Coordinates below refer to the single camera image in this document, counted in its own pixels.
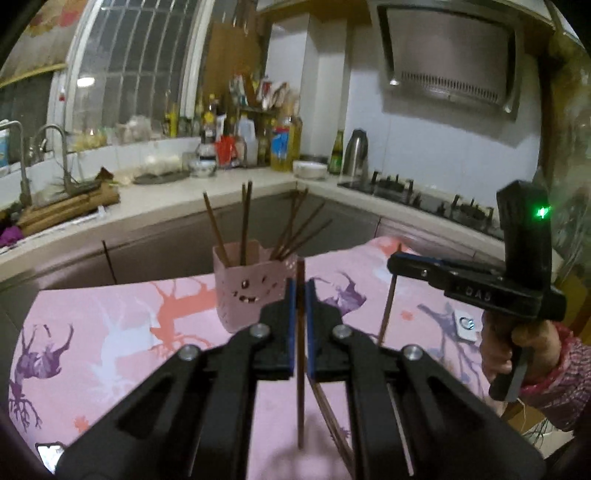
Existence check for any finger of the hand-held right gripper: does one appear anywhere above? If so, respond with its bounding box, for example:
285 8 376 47
386 254 447 290
400 251 504 276

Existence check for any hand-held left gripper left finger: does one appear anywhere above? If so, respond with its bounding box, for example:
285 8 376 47
55 277 297 480

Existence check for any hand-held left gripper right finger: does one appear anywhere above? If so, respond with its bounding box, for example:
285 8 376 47
305 277 546 480

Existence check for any brown wooden chopstick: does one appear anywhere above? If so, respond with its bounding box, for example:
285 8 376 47
376 243 402 348
310 379 356 469
296 257 306 449

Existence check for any pink smiley chopstick holder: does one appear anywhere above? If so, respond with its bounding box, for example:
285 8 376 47
212 247 299 335

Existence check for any person's right hand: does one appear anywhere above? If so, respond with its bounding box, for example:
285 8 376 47
479 314 562 385

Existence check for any black gas stove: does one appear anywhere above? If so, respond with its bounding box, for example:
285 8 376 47
337 170 507 241

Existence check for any bunch of dark chopsticks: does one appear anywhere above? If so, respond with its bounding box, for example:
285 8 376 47
202 181 334 268

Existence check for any steel kettle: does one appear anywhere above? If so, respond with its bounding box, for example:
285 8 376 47
344 128 370 179

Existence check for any grey kitchen cabinet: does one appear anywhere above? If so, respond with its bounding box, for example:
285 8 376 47
0 193 505 298

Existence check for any green glass bottle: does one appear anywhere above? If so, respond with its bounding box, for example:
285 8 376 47
327 130 345 175

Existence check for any pink deer print tablecloth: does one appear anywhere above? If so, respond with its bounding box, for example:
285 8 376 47
8 235 509 480

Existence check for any yellow cooking oil bottle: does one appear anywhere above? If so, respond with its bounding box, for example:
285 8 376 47
270 115 302 173

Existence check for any white plastic jug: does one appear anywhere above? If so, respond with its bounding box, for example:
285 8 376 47
235 117 260 167

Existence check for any thin black rod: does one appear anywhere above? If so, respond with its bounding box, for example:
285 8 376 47
102 239 117 286

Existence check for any dark round tray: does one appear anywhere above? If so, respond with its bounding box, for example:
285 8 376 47
132 169 190 186

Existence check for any steel range hood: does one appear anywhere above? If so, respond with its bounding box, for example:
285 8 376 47
368 0 528 121

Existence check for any group of condiment bottles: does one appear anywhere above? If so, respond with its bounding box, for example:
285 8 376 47
161 74 304 172

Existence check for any bamboo cutting board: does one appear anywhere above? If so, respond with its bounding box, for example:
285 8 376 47
17 182 122 237

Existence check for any brown wooden board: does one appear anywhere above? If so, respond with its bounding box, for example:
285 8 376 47
203 20 265 103

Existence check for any smartphone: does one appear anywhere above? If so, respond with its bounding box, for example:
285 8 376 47
35 442 66 474

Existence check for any purple cloth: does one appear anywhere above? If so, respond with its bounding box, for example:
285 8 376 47
0 225 25 248

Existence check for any steel curved faucet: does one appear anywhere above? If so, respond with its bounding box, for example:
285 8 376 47
30 123 78 193

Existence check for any barred kitchen window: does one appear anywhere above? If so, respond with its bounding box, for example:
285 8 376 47
48 0 219 140

